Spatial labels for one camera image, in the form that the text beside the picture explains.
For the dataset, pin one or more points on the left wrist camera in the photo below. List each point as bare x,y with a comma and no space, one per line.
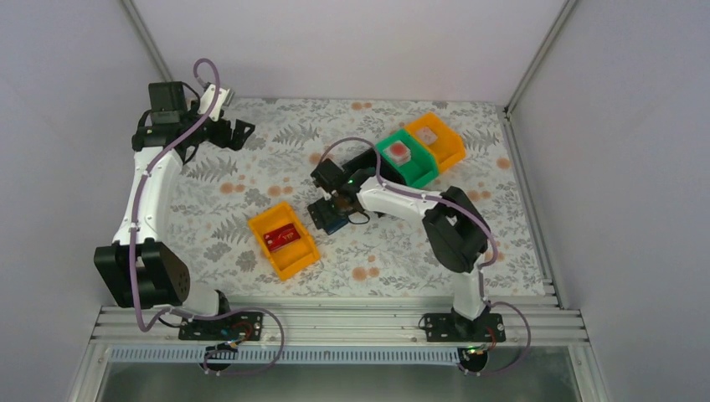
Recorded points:
214,100

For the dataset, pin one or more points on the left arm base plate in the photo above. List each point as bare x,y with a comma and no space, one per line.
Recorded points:
244,326

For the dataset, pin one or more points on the aluminium rail frame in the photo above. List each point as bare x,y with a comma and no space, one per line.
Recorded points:
363,321

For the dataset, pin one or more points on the blue card holder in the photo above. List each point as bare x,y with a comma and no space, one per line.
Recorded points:
333,222

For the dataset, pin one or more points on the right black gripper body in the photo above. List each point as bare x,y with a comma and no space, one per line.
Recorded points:
324,212

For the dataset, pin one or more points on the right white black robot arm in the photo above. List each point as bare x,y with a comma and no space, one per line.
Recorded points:
456,231

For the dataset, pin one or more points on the black bin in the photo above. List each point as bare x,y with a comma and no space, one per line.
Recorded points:
368,160

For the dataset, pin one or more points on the green bin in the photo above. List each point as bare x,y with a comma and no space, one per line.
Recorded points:
421,169

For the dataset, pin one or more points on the red VIP card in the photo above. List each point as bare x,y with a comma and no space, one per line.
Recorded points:
281,237

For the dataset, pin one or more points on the near orange bin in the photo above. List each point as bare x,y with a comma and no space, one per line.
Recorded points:
293,258

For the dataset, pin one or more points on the floral table mat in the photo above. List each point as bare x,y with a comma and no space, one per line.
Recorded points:
315,155

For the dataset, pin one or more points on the card in far orange bin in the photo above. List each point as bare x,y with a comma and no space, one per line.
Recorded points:
427,136

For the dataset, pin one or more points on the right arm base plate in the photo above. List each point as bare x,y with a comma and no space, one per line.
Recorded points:
453,328

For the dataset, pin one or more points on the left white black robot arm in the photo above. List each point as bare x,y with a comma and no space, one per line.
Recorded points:
140,271

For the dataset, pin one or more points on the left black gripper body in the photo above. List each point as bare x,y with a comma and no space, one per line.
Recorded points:
223,131

